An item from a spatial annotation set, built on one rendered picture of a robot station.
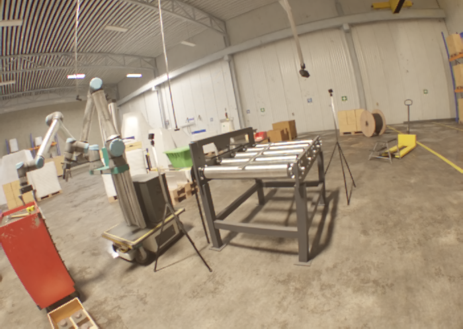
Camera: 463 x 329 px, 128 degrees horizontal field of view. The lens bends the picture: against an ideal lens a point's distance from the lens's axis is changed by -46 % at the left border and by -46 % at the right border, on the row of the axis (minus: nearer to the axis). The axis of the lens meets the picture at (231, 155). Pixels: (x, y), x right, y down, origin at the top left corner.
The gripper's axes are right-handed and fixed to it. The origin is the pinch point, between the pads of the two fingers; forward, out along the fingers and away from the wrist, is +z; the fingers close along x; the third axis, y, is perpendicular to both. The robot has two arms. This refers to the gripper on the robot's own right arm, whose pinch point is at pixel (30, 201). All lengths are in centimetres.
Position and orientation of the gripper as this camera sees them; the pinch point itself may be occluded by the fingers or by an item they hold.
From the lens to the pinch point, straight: 207.8
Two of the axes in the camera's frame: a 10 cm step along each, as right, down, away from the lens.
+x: 1.5, -1.8, 9.7
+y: 9.7, -1.4, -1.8
